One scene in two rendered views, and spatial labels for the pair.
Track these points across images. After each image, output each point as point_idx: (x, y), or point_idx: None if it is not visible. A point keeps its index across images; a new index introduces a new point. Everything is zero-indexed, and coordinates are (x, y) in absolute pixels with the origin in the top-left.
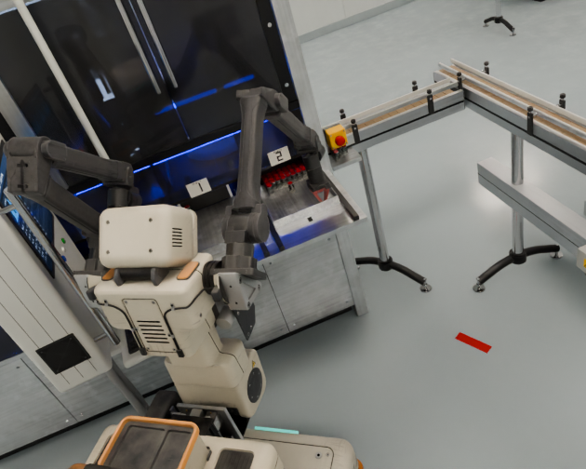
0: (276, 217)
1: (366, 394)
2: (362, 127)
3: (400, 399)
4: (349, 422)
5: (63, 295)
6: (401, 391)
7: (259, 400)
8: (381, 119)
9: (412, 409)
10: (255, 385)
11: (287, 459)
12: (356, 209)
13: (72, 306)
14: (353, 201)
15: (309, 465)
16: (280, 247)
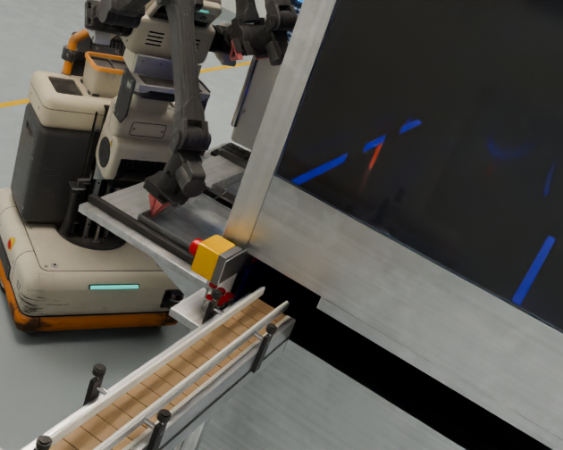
0: (209, 213)
1: (55, 416)
2: (211, 337)
3: (5, 418)
4: (60, 384)
5: (264, 64)
6: (8, 428)
7: (99, 167)
8: (183, 356)
9: None
10: (103, 151)
11: (82, 261)
12: (101, 214)
13: (259, 77)
14: (115, 226)
15: (59, 258)
16: (159, 170)
